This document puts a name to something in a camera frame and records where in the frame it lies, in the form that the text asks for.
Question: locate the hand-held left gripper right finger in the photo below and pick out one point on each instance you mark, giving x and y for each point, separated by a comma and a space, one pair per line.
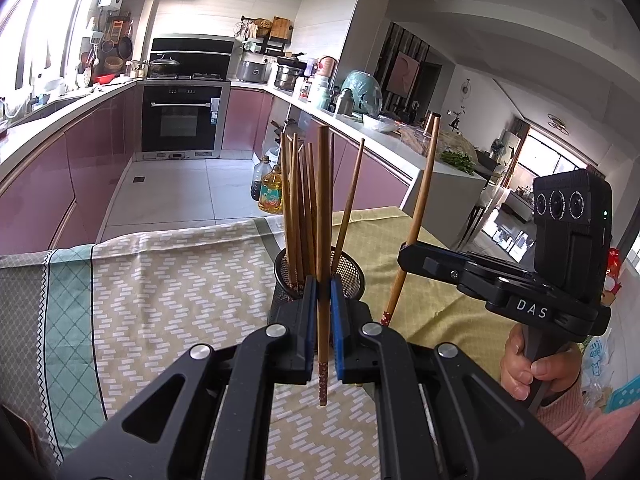
337, 330

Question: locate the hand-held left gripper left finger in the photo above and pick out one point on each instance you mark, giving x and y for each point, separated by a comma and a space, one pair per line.
312, 325

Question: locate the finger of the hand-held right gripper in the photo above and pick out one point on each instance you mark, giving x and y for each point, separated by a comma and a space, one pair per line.
430, 262

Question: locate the black mesh utensil holder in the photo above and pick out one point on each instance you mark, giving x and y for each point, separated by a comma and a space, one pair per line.
285, 300

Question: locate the wooden chopstick patterned end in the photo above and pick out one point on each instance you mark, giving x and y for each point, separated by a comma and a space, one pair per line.
324, 210
425, 180

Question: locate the bunch of brown chopsticks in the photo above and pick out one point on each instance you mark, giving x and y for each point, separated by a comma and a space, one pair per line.
295, 210

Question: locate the person's right forearm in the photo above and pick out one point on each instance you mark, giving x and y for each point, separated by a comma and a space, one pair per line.
585, 435

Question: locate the hanging kitchen utensils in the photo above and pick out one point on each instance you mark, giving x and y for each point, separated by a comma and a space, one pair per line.
112, 40

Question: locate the person's right hand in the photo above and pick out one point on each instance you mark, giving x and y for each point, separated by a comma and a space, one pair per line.
515, 370

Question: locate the living room window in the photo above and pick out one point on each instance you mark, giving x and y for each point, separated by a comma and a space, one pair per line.
555, 160

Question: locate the pink base cabinet run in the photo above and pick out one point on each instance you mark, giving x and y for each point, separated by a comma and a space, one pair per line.
385, 180
60, 175

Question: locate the green leafy vegetables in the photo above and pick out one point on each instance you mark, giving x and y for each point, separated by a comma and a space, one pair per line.
457, 160

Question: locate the round ceiling lamp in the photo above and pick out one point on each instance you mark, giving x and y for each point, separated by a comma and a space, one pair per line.
557, 122

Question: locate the pile of dry brown stalks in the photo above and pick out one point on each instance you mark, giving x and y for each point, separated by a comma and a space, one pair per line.
415, 137

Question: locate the clear plastic bag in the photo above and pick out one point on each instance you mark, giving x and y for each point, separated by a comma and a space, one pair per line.
597, 365

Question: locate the yellow cooking oil bottle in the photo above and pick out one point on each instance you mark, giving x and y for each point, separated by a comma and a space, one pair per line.
271, 195

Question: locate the patchwork patterned tablecloth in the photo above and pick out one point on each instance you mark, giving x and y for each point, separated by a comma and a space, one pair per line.
175, 285

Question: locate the plastic-wrapped bowl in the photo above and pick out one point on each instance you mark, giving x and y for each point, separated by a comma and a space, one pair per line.
379, 122

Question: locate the dark liquid bottle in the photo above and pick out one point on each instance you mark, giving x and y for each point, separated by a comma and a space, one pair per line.
257, 185

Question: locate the teal plastic basket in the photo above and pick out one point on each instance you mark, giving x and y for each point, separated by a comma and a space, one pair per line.
620, 395

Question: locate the steel thermos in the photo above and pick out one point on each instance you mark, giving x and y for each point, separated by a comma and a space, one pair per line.
345, 102

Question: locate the white tall container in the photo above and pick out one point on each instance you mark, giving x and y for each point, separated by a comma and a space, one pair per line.
320, 92

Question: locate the dark slatted partition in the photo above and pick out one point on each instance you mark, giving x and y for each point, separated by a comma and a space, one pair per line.
400, 60

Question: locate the pink lidded container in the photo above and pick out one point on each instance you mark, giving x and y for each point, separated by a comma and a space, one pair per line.
327, 67

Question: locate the steel cooking pot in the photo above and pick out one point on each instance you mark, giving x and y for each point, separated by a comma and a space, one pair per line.
287, 79

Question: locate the black built-in oven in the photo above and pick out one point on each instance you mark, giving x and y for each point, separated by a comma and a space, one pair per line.
180, 120

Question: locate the silver rice cooker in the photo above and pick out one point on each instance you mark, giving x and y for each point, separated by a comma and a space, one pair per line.
252, 71

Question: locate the gas stove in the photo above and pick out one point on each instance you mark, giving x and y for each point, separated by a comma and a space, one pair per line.
205, 77

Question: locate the black range hood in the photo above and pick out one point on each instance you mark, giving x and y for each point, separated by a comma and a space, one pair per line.
192, 55

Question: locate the wok with lid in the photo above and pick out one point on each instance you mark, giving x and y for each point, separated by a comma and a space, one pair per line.
162, 66

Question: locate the smartphone with brown case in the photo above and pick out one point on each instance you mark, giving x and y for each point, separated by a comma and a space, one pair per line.
15, 435

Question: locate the red bowl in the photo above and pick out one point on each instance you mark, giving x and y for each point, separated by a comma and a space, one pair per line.
104, 79

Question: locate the kitchen window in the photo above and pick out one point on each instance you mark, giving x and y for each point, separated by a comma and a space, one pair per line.
40, 20

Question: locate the black wall rack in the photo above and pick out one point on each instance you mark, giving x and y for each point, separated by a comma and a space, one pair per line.
272, 35

